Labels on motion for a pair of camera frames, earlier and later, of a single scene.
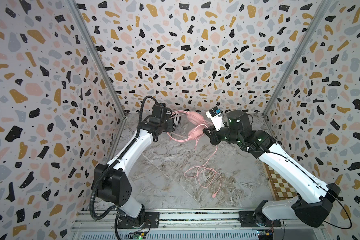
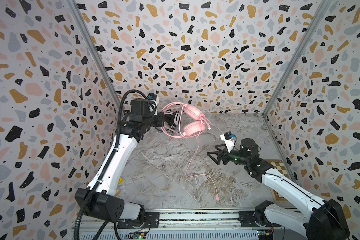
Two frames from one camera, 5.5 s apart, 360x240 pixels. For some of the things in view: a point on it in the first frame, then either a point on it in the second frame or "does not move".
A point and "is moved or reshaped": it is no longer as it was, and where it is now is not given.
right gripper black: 215,135 -> 225,155
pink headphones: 193,119 is moved or reshaped
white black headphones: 177,119 does not move
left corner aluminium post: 73,5 does not move
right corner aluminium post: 324,6 does not move
